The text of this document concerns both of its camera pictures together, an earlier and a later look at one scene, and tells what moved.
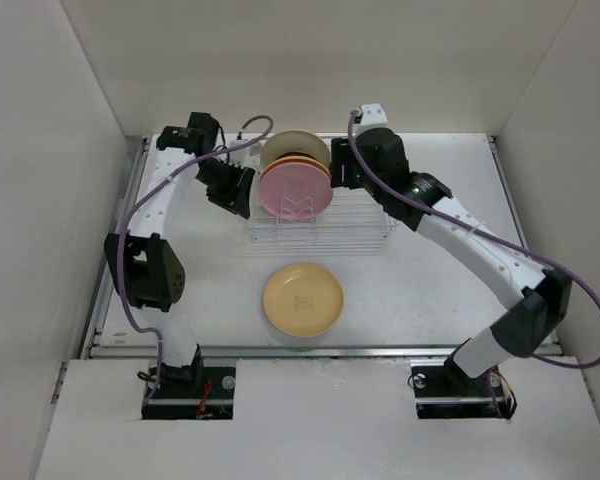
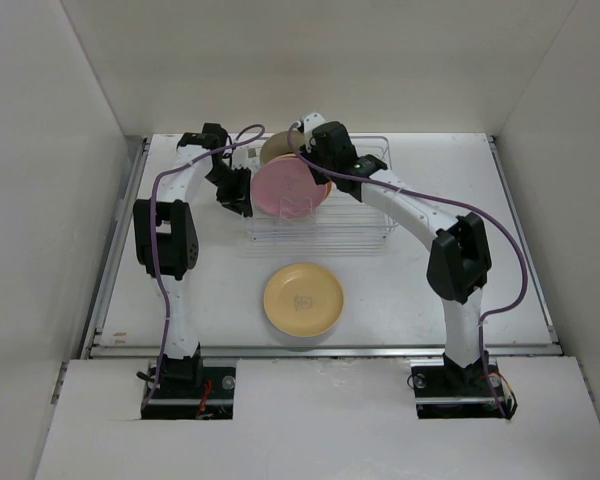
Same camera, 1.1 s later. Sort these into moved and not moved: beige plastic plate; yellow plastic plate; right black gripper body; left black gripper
Moved: right black gripper body
Not moved: left black gripper; yellow plastic plate; beige plastic plate
